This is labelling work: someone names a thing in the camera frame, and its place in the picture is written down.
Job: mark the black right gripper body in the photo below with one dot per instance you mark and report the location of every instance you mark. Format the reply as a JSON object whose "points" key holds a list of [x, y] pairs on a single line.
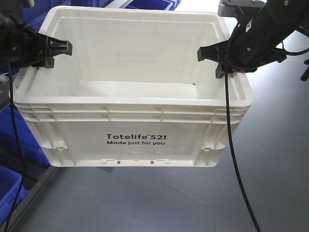
{"points": [[252, 45]]}

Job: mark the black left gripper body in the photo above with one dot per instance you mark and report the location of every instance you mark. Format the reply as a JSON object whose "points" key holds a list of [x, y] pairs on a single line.
{"points": [[20, 44]]}

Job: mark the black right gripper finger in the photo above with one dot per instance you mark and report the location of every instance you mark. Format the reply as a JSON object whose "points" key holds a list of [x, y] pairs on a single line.
{"points": [[221, 71], [215, 52]]}

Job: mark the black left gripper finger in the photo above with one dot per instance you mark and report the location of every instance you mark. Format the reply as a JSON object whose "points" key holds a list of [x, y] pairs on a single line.
{"points": [[46, 63], [50, 47]]}

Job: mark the white Totelife plastic bin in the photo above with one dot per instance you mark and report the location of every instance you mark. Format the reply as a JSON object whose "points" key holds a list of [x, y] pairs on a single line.
{"points": [[133, 92]]}

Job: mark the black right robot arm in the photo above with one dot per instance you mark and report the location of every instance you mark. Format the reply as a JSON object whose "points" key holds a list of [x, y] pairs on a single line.
{"points": [[294, 14]]}

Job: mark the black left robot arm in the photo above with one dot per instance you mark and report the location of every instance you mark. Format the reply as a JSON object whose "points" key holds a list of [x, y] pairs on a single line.
{"points": [[15, 7]]}

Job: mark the blue bin upper left back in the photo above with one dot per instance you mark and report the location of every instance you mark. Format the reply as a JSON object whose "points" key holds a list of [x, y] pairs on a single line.
{"points": [[168, 5]]}

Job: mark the blue bin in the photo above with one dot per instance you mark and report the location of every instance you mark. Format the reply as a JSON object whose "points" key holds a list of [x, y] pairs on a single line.
{"points": [[168, 5], [9, 184]]}

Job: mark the blue bin lower left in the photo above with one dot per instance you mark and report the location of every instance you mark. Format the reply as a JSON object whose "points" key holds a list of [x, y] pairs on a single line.
{"points": [[9, 184]]}

